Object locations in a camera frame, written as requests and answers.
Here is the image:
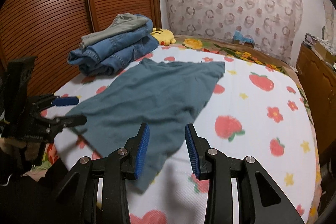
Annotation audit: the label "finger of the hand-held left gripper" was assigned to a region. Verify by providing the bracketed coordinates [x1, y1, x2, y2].
[39, 114, 87, 135]
[33, 94, 79, 110]

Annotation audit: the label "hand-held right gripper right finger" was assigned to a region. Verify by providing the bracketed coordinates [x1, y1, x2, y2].
[184, 123, 305, 224]

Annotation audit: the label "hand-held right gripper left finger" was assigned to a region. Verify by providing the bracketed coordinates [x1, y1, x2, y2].
[54, 123, 150, 224]

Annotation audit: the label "teal pants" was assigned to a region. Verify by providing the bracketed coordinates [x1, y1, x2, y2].
[64, 58, 226, 193]

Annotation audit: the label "grey folded pants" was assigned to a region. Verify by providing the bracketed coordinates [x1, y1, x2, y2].
[80, 13, 147, 49]

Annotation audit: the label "person's left hand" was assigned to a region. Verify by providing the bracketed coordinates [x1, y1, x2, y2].
[0, 138, 28, 151]

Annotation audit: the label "blue denim jeans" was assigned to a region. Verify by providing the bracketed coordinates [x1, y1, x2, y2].
[68, 14, 160, 77]

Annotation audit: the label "strawberry printed blanket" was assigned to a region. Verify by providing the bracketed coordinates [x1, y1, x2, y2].
[39, 43, 319, 224]

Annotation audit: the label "person's dark clothing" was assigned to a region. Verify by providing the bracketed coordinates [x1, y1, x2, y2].
[0, 158, 101, 224]

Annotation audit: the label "small cardboard box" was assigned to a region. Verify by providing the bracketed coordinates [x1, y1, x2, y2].
[232, 38, 255, 46]

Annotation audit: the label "wooden cabinet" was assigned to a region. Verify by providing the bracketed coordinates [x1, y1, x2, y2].
[295, 43, 336, 161]

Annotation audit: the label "circle patterned curtain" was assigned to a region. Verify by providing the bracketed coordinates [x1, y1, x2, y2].
[157, 0, 305, 67]

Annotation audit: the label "dark plastic packet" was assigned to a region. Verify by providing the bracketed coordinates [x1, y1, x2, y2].
[304, 33, 319, 45]

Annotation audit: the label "cardboard tray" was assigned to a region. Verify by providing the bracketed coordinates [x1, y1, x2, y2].
[314, 39, 336, 62]

